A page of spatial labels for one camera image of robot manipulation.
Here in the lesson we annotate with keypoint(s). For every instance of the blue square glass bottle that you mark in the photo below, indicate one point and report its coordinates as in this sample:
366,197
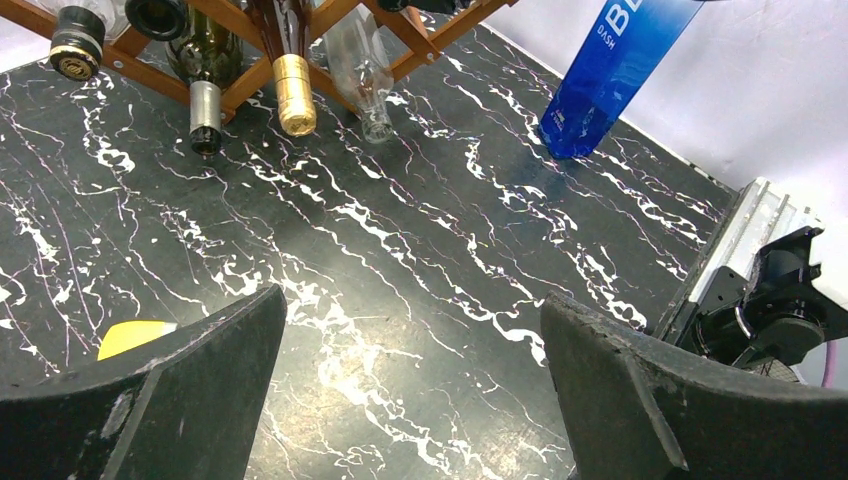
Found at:
627,42

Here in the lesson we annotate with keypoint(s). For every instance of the brown wooden wine rack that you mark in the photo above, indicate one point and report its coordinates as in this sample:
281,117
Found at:
424,47

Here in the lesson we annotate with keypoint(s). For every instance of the black capped bottle in rack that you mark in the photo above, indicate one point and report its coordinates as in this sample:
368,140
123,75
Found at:
83,28

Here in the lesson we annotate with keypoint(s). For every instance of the silver capped wine bottle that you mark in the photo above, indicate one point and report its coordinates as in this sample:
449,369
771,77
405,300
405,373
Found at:
208,58

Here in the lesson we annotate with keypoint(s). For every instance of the dark green wine bottle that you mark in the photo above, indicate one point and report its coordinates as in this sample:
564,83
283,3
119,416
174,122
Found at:
160,20

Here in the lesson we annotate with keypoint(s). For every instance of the gold capped wine bottle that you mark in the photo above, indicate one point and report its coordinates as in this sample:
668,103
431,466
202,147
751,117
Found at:
284,30

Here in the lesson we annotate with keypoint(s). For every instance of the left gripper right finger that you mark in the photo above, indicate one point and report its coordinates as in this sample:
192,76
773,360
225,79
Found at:
635,407

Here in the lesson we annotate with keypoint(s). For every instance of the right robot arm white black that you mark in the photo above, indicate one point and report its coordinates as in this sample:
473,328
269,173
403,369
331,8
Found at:
778,311

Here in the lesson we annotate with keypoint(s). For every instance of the clear empty bottle in rack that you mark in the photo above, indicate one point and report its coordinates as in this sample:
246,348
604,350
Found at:
359,67

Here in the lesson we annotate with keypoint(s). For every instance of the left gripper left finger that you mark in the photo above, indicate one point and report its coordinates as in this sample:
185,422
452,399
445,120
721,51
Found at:
184,406

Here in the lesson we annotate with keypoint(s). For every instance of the yellow grey small block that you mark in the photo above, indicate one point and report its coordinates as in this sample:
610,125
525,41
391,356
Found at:
131,334

